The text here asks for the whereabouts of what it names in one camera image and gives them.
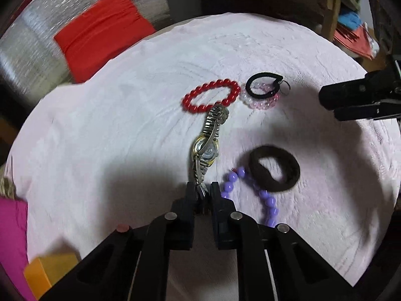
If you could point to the red cushion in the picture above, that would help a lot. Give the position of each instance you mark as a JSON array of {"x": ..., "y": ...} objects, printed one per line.
[{"x": 100, "y": 31}]

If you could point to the orange box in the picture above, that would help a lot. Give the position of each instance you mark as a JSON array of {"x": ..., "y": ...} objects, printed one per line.
[{"x": 37, "y": 276}]

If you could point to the magenta cushion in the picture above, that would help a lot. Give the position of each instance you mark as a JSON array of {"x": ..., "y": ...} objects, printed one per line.
[{"x": 12, "y": 241}]

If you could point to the brown hair scrunchie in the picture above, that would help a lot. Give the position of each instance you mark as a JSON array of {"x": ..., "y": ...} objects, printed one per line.
[{"x": 291, "y": 169}]

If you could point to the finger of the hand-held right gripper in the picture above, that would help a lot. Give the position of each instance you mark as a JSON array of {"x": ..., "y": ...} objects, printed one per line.
[
  {"x": 363, "y": 113},
  {"x": 351, "y": 92}
]

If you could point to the red folded cloth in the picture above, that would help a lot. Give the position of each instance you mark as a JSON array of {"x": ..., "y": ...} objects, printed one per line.
[{"x": 357, "y": 42}]

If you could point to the wooden shelf frame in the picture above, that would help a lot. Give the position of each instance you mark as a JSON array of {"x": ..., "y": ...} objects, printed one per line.
[{"x": 329, "y": 15}]

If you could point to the blue cloth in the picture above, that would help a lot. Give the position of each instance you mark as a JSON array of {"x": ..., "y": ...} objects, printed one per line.
[{"x": 351, "y": 20}]

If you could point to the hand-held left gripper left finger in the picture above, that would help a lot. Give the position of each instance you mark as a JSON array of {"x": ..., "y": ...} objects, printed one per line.
[{"x": 190, "y": 194}]

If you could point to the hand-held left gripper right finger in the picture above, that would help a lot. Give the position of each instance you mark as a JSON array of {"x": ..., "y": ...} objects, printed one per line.
[{"x": 215, "y": 196}]

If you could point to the patterned beige cloth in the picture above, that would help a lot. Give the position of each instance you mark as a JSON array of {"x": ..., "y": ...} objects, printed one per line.
[{"x": 6, "y": 188}]

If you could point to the pale pink blanket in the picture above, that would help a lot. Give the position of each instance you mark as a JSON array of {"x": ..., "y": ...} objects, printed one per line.
[{"x": 125, "y": 131}]

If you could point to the silver foil mat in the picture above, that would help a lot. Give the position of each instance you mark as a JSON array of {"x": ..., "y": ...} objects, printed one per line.
[{"x": 37, "y": 37}]

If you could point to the metal band wristwatch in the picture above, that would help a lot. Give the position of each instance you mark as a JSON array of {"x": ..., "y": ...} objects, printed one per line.
[{"x": 205, "y": 152}]

